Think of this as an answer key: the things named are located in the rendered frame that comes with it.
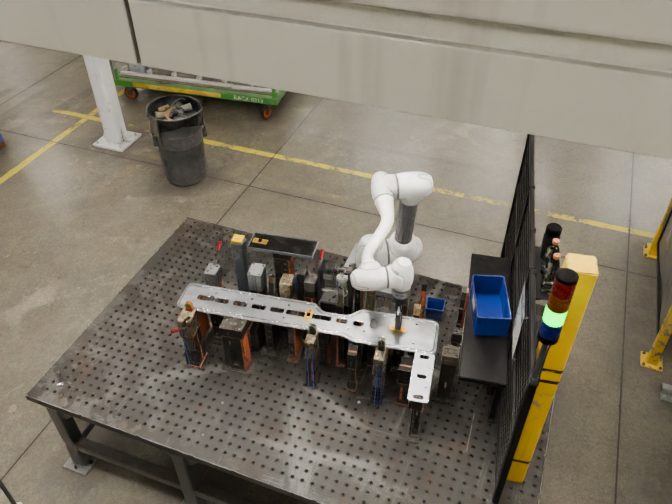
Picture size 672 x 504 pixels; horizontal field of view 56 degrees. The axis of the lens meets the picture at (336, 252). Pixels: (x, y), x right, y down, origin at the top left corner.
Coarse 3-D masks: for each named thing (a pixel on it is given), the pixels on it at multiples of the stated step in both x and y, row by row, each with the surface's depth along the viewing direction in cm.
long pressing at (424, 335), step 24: (192, 288) 344; (216, 288) 344; (216, 312) 331; (240, 312) 331; (264, 312) 330; (360, 312) 330; (360, 336) 318; (384, 336) 318; (408, 336) 318; (432, 336) 318
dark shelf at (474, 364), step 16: (480, 256) 359; (480, 272) 349; (496, 272) 349; (464, 320) 323; (464, 336) 313; (480, 336) 313; (496, 336) 313; (464, 352) 306; (480, 352) 306; (496, 352) 306; (464, 368) 298; (480, 368) 298; (496, 368) 298; (496, 384) 293
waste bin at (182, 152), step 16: (176, 96) 576; (160, 112) 557; (176, 112) 554; (192, 112) 566; (160, 128) 547; (176, 128) 545; (192, 128) 553; (160, 144) 565; (176, 144) 558; (192, 144) 565; (176, 160) 570; (192, 160) 575; (176, 176) 583; (192, 176) 586
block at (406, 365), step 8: (408, 360) 309; (400, 368) 305; (408, 368) 305; (400, 376) 307; (408, 376) 306; (400, 384) 313; (408, 384) 310; (400, 392) 316; (400, 400) 320; (408, 400) 319
